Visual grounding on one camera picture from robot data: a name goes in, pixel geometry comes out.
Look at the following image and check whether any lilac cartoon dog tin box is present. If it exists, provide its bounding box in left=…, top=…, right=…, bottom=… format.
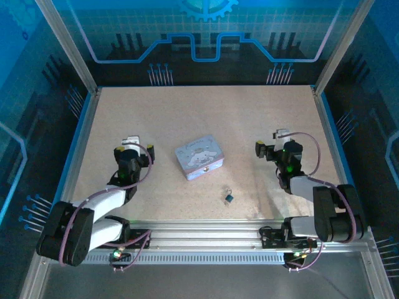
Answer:
left=174, top=134, right=226, bottom=183

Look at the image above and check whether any small status LED board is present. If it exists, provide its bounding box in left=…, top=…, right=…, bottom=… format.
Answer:
left=284, top=249, right=308, bottom=266
left=108, top=245, right=132, bottom=264

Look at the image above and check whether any grey metal tray panel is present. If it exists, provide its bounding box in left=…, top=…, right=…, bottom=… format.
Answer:
left=18, top=242, right=395, bottom=299

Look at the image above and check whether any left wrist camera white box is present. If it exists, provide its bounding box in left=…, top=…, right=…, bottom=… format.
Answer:
left=121, top=135, right=141, bottom=153

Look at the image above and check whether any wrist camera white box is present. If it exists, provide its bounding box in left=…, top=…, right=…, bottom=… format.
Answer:
left=121, top=135, right=141, bottom=153
left=272, top=128, right=291, bottom=153

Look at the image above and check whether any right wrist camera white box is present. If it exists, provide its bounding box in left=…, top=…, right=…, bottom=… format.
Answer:
left=272, top=128, right=291, bottom=153

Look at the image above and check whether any aluminium side rail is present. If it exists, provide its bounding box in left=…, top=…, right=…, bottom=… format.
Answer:
left=51, top=87, right=103, bottom=227
left=310, top=84, right=362, bottom=227

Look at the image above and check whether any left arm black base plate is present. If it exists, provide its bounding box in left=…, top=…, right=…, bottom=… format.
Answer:
left=118, top=229, right=153, bottom=250

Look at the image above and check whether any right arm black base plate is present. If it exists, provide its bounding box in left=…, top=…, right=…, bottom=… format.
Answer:
left=259, top=225, right=319, bottom=250

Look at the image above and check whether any aluminium cross rail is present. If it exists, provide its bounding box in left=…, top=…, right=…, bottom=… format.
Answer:
left=39, top=219, right=377, bottom=254

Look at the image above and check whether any aluminium corner post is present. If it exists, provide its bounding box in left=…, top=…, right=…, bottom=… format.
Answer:
left=34, top=0, right=101, bottom=95
left=313, top=0, right=375, bottom=96

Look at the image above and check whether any slotted grey cable duct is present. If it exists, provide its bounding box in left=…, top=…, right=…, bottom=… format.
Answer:
left=84, top=252, right=286, bottom=265

